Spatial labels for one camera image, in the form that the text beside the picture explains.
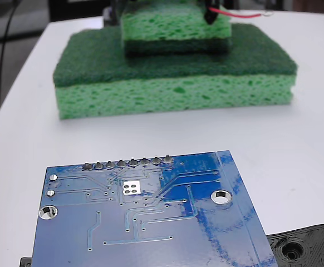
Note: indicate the blue printed circuit board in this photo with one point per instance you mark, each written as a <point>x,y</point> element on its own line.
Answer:
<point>151,236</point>

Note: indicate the grey and blue small device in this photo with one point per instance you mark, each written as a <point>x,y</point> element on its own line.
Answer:
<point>107,18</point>

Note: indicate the small green scrub sponge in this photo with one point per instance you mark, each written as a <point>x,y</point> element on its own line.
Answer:
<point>173,27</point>

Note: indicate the dark background equipment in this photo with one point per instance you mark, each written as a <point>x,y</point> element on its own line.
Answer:
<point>274,4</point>

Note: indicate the large green scrub sponge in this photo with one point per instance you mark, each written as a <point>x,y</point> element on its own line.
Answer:
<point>164,94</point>

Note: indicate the black 3D-printed board bracket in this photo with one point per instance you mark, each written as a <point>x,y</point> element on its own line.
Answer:
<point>304,239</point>

